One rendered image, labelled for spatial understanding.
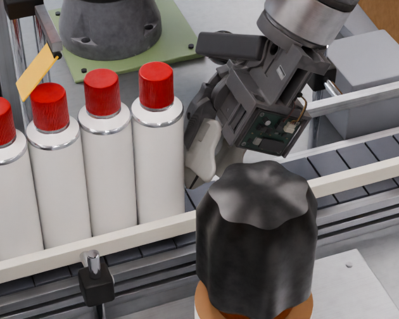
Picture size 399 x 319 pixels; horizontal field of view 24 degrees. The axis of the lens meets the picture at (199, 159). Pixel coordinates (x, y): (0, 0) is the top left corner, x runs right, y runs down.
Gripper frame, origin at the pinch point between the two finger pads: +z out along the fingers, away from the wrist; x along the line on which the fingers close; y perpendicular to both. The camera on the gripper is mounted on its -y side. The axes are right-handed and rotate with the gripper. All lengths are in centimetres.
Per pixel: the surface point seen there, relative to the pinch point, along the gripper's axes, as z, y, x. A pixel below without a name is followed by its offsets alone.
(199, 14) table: 0.2, -44.5, 20.6
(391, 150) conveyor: -8.0, -1.0, 25.0
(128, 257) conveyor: 9.0, 4.3, -4.9
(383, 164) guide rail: -8.8, 4.2, 19.4
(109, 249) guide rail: 8.0, 4.5, -7.7
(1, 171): 1.7, 3.3, -21.9
